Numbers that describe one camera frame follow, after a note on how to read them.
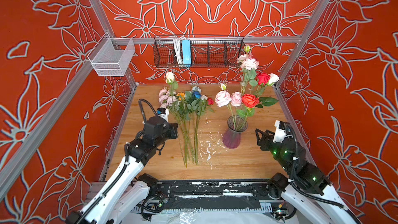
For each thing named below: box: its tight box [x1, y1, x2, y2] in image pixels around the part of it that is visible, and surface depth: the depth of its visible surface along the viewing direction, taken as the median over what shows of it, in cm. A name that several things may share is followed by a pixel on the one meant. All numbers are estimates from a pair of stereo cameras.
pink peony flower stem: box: [215, 82, 243, 130], surface depth 69 cm
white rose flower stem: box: [255, 73, 280, 109], surface depth 67 cm
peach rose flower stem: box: [165, 71, 187, 125], surface depth 77 cm
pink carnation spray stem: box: [236, 45, 260, 97], surface depth 67 cm
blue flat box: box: [181, 39, 192, 67], surface depth 92 cm
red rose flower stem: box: [236, 93, 267, 130], surface depth 67 cm
